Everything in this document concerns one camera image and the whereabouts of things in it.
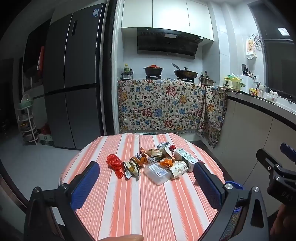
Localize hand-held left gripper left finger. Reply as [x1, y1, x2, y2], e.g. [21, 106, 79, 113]
[23, 161, 101, 241]

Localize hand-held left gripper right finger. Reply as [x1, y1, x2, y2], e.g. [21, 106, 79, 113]
[193, 162, 270, 241]

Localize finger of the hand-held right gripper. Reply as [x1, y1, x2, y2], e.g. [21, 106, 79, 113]
[280, 143, 296, 163]
[256, 149, 285, 179]

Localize blue plastic mesh basket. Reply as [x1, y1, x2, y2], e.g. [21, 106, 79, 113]
[224, 180, 244, 212]

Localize floral paper box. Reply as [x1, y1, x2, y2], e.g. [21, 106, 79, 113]
[170, 160, 189, 179]

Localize green white milk carton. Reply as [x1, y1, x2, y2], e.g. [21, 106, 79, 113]
[173, 148, 199, 172]

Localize crushed red can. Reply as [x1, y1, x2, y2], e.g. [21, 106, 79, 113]
[157, 142, 176, 151]

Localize person's right hand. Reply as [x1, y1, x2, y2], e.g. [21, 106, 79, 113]
[269, 205, 296, 241]

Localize person's left hand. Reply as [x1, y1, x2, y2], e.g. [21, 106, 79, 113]
[97, 234, 144, 241]

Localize red plastic wrapper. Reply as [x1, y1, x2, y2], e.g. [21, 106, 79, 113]
[106, 154, 124, 179]

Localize kitchen counter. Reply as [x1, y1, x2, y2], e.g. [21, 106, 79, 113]
[225, 89, 296, 163]

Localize orange crumpled wrapper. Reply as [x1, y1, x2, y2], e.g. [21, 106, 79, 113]
[159, 158, 174, 168]

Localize patterned floor mat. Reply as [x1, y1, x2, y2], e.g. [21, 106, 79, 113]
[220, 209, 243, 241]

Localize crumpled gold white wrapper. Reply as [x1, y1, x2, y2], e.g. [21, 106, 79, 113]
[122, 160, 141, 179]

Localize clear plastic container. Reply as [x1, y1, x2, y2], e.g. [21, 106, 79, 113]
[144, 162, 171, 186]

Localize cardboard box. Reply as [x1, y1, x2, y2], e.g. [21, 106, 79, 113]
[38, 133, 55, 146]

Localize orange white striped tablecloth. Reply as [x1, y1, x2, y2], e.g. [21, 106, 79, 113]
[59, 133, 226, 241]

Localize small printed cloth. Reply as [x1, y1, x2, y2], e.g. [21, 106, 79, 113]
[196, 85, 228, 149]

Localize white knife holder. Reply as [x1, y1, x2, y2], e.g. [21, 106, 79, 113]
[239, 64, 255, 90]

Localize yellow green container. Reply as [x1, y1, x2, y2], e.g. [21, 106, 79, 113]
[223, 74, 242, 90]

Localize kitchen window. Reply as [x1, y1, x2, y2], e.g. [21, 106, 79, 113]
[248, 0, 296, 102]

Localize white tiered storage rack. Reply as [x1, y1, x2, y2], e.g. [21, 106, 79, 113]
[16, 94, 40, 145]

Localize steel pot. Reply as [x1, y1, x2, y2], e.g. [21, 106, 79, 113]
[198, 76, 216, 86]

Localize large printed cloth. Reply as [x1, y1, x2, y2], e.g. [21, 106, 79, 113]
[117, 79, 207, 136]

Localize grey refrigerator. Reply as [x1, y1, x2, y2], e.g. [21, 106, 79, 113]
[43, 3, 108, 150]

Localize black wok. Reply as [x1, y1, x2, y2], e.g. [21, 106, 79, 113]
[173, 67, 199, 79]

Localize black spice rack with bottles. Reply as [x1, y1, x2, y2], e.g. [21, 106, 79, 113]
[121, 64, 134, 81]

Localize gas stove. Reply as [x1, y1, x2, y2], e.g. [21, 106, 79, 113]
[144, 75, 195, 82]

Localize black clay pot red lid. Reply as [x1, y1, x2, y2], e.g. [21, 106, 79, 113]
[143, 65, 163, 77]

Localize red hanging cloth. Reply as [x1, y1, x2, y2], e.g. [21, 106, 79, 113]
[37, 46, 45, 70]

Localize black range hood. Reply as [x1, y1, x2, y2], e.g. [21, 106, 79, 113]
[137, 27, 203, 59]

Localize white upper kitchen cabinets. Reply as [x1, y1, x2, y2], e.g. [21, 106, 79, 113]
[121, 0, 214, 42]

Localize hanging wall bag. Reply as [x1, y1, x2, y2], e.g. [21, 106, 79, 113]
[245, 37, 258, 60]

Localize hanging wire trivet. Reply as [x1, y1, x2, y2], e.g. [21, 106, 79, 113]
[252, 34, 264, 48]

